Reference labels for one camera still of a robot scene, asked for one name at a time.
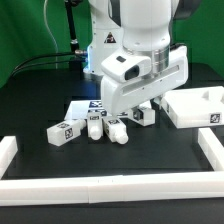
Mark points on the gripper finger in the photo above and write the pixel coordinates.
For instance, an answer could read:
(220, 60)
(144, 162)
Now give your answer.
(158, 101)
(136, 114)

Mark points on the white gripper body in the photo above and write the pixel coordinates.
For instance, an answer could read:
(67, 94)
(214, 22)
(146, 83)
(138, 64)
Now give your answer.
(118, 97)

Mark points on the white square tabletop part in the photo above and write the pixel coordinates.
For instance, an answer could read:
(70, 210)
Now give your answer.
(195, 107)

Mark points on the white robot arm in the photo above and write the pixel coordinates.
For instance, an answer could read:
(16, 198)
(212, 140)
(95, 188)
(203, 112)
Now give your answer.
(132, 52)

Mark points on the white sheet with tags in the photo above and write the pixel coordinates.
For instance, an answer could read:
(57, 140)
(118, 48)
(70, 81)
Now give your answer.
(80, 108)

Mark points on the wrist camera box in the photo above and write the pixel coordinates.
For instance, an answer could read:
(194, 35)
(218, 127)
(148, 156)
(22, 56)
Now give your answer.
(123, 68)

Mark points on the black camera stand pole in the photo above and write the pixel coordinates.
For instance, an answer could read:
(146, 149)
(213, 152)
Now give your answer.
(74, 64)

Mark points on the white right fence wall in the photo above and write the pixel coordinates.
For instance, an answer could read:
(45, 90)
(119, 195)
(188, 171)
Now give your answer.
(212, 148)

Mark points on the white fence wall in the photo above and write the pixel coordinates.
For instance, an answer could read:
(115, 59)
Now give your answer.
(212, 148)
(111, 189)
(8, 149)

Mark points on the white left fence wall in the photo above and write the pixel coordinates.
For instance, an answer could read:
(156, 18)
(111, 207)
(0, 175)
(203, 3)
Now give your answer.
(8, 149)

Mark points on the white front fence wall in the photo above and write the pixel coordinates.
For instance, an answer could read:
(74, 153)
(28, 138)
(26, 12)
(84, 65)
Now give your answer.
(111, 189)

